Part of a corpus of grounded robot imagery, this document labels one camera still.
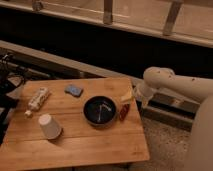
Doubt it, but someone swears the red snack bar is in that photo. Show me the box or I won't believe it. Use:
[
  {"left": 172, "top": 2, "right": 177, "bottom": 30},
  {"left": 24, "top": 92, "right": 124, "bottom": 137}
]
[{"left": 119, "top": 104, "right": 130, "bottom": 121}]

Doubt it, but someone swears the white paper cup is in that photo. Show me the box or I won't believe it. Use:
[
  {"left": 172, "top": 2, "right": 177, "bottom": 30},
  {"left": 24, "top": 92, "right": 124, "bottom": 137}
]
[{"left": 38, "top": 114, "right": 62, "bottom": 140}]

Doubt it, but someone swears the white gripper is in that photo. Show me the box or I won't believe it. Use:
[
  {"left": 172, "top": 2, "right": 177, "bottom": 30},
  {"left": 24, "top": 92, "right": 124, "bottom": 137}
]
[{"left": 121, "top": 82, "right": 154, "bottom": 103}]

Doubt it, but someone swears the black equipment on left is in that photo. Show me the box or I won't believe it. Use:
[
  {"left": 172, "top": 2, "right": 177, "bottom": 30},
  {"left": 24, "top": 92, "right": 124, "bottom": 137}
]
[{"left": 0, "top": 53, "right": 27, "bottom": 145}]

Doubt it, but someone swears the wooden cutting board table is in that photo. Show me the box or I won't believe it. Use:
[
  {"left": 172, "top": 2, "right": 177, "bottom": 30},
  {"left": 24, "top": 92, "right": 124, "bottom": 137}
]
[{"left": 0, "top": 78, "right": 150, "bottom": 171}]

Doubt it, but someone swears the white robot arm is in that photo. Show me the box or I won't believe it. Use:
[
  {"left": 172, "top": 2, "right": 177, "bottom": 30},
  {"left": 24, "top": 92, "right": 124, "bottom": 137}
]
[{"left": 121, "top": 67, "right": 213, "bottom": 171}]

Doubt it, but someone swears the blue sponge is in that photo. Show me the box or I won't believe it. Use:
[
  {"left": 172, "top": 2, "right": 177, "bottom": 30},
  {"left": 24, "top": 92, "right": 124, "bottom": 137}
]
[{"left": 65, "top": 85, "right": 83, "bottom": 97}]

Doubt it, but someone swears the white plastic bottle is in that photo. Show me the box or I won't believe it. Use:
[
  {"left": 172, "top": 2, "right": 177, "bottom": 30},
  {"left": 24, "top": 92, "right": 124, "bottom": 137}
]
[{"left": 25, "top": 87, "right": 50, "bottom": 117}]

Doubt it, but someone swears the dark ceramic bowl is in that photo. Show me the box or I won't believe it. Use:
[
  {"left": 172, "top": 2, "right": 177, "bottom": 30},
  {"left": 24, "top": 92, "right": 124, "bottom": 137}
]
[{"left": 83, "top": 96, "right": 117, "bottom": 126}]

